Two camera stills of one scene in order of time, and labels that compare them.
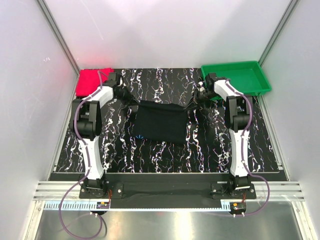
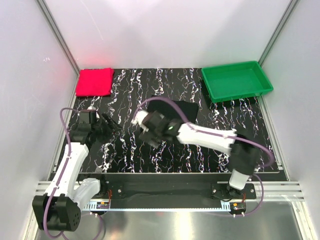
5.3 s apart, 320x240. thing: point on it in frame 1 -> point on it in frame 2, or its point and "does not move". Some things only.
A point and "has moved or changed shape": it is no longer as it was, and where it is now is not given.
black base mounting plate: [167, 190] does not move
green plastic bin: [247, 77] does not move
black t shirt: [161, 122] has moved or changed shape
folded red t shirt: [89, 80] does not move
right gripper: [195, 103] -> [146, 136]
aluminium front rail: [264, 191] does not move
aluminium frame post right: [276, 32] does not move
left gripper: [130, 99] -> [109, 131]
